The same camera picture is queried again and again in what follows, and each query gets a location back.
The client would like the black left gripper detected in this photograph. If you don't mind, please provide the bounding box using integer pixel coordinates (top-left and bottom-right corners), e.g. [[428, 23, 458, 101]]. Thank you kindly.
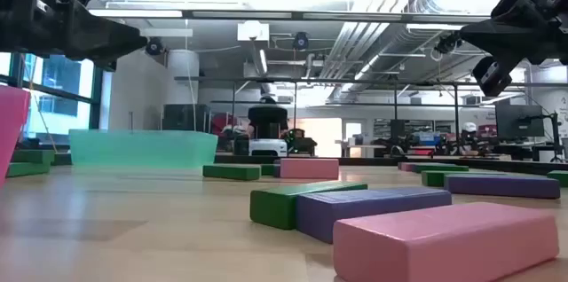
[[0, 0, 149, 63]]

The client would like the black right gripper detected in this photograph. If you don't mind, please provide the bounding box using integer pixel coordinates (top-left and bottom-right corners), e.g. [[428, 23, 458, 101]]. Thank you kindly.
[[459, 0, 568, 67]]

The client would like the pink block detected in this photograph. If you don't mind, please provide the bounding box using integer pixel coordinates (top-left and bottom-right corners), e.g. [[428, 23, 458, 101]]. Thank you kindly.
[[332, 201, 561, 282], [397, 161, 428, 173], [279, 157, 341, 181]]

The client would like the black round spotlight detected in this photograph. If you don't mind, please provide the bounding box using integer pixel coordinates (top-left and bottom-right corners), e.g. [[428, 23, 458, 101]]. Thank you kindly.
[[291, 31, 311, 51], [145, 36, 165, 57]]

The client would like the black monitor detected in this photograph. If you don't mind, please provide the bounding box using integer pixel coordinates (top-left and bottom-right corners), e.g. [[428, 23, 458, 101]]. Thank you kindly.
[[494, 104, 546, 139]]

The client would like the person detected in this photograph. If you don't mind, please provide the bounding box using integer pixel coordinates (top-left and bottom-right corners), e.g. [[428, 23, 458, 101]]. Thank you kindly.
[[459, 121, 480, 150]]

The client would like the black cabinet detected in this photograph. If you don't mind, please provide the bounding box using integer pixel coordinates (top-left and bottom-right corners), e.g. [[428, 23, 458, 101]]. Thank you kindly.
[[162, 103, 210, 132]]

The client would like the teal plastic bin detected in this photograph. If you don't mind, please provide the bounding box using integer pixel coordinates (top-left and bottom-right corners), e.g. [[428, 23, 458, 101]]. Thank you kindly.
[[68, 129, 219, 170]]

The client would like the red plastic bin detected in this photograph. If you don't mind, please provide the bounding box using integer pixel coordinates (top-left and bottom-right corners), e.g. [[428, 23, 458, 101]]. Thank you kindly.
[[0, 85, 31, 188]]

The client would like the white ceiling box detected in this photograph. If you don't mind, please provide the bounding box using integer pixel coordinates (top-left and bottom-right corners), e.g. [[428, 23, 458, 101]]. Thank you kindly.
[[236, 20, 271, 43]]

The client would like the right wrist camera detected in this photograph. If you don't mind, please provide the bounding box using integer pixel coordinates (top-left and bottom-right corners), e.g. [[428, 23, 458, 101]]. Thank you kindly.
[[471, 54, 512, 98]]

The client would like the window with dark frame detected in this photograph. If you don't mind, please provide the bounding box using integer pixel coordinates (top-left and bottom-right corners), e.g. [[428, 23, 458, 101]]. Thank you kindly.
[[0, 52, 104, 145]]

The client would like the black metal rack frame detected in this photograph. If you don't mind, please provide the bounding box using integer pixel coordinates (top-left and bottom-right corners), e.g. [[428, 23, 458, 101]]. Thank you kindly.
[[173, 75, 568, 159]]

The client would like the silver ceiling duct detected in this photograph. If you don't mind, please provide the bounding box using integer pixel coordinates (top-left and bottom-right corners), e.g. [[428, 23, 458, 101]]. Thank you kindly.
[[319, 0, 449, 92]]

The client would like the black aluminium table frame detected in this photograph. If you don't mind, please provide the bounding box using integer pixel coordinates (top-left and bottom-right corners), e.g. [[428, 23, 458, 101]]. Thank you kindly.
[[212, 153, 568, 176]]

